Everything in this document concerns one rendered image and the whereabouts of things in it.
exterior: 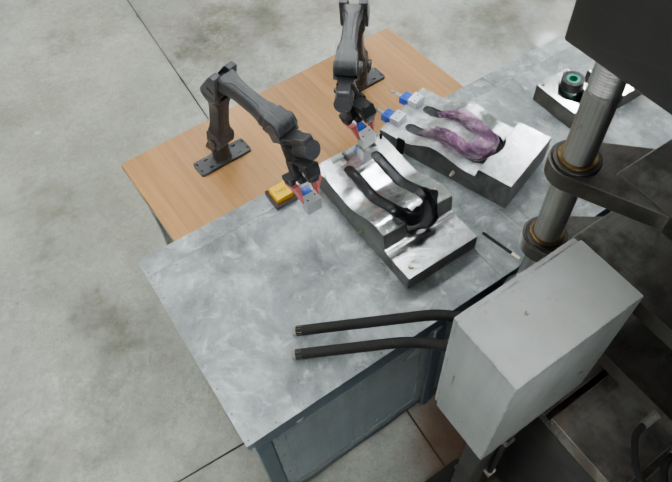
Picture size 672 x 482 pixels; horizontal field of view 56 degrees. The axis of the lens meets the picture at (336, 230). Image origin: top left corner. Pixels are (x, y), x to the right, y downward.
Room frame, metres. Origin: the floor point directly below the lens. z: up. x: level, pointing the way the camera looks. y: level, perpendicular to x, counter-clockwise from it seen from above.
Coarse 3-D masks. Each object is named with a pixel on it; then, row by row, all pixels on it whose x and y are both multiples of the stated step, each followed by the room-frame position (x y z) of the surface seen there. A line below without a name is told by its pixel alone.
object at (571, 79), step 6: (570, 72) 1.71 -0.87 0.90; (576, 72) 1.71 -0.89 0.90; (564, 78) 1.68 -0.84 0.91; (570, 78) 1.69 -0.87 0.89; (576, 78) 1.68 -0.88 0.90; (582, 78) 1.67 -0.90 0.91; (564, 84) 1.66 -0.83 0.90; (570, 84) 1.65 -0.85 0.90; (576, 84) 1.65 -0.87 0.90; (582, 84) 1.64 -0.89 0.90; (564, 90) 1.65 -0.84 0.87; (570, 90) 1.64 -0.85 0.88; (576, 90) 1.64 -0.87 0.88
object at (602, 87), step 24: (600, 72) 0.77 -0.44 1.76; (600, 96) 0.76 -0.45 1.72; (576, 120) 0.78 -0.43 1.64; (600, 120) 0.75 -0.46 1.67; (576, 144) 0.76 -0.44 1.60; (600, 144) 0.76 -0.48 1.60; (552, 192) 0.77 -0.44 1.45; (552, 216) 0.75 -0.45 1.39; (552, 240) 0.75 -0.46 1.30; (528, 264) 0.76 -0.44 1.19
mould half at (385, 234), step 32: (352, 160) 1.38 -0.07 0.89; (352, 192) 1.25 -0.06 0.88; (384, 192) 1.24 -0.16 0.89; (448, 192) 1.19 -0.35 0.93; (352, 224) 1.18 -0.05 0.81; (384, 224) 1.09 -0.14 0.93; (448, 224) 1.12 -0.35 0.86; (384, 256) 1.04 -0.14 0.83; (416, 256) 1.01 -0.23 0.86; (448, 256) 1.01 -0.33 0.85
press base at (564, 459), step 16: (528, 432) 0.56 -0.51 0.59; (544, 432) 0.53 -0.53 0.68; (496, 448) 0.61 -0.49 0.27; (512, 448) 0.57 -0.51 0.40; (528, 448) 0.53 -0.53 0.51; (544, 448) 0.50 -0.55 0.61; (560, 448) 0.48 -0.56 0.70; (512, 464) 0.54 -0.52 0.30; (528, 464) 0.51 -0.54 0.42; (544, 464) 0.48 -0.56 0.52; (560, 464) 0.45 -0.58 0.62; (576, 464) 0.43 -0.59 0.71; (512, 480) 0.52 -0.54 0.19; (528, 480) 0.49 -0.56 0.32; (544, 480) 0.46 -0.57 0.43; (560, 480) 0.43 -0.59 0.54; (576, 480) 0.41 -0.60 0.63; (592, 480) 0.39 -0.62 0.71
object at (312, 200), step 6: (300, 186) 1.25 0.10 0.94; (306, 186) 1.24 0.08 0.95; (306, 192) 1.21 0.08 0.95; (312, 192) 1.20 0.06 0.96; (306, 198) 1.18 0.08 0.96; (312, 198) 1.18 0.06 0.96; (318, 198) 1.18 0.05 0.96; (306, 204) 1.16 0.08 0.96; (312, 204) 1.17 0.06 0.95; (318, 204) 1.18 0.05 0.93; (306, 210) 1.17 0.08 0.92; (312, 210) 1.17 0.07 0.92
